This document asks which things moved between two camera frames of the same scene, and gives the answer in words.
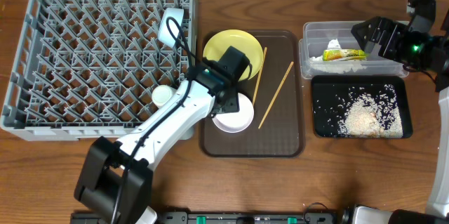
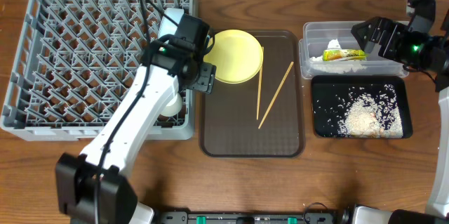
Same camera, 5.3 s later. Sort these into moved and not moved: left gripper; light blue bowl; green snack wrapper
Moved: left gripper
Not moved: light blue bowl; green snack wrapper
